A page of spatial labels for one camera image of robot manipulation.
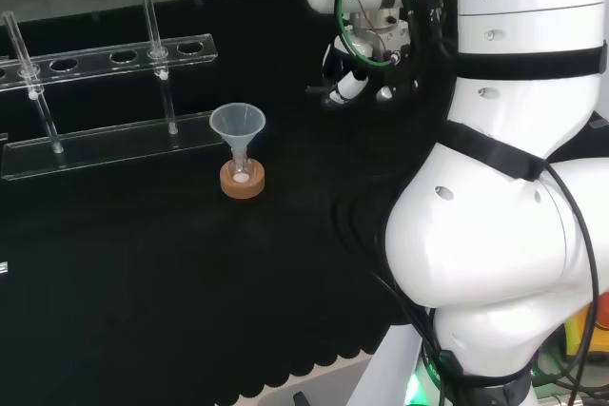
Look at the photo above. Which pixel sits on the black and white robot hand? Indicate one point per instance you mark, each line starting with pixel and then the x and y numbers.
pixel 380 40

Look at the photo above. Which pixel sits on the clear plastic funnel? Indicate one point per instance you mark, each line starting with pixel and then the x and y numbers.
pixel 238 123

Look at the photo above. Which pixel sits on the clear acrylic funnel stand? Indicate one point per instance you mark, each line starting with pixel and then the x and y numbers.
pixel 95 142

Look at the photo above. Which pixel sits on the small round-bottom glass flask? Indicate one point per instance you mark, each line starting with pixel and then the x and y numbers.
pixel 241 177

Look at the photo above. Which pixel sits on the black table cloth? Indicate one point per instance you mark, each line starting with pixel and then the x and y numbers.
pixel 143 273

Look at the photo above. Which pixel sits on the pale board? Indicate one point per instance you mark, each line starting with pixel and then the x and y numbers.
pixel 323 377

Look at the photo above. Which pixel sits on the yellow stop button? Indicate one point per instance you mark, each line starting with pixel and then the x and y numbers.
pixel 575 330

